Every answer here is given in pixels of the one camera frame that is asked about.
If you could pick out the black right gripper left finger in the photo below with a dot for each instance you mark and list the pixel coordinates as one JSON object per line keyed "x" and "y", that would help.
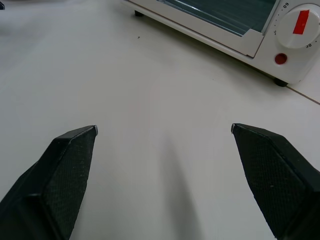
{"x": 60, "y": 180}

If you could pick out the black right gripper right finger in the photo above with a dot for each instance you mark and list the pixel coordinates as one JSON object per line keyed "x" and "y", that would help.
{"x": 272, "y": 175}

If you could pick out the white toaster oven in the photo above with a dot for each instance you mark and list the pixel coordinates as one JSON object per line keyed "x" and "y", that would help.
{"x": 270, "y": 55}

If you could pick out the white timer knob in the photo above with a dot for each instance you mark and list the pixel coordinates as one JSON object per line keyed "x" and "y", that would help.
{"x": 300, "y": 26}

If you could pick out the glass oven door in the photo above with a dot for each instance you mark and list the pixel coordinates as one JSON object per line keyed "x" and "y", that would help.
{"x": 212, "y": 18}

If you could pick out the dark object at table edge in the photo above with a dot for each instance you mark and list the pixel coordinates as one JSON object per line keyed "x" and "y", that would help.
{"x": 1, "y": 3}

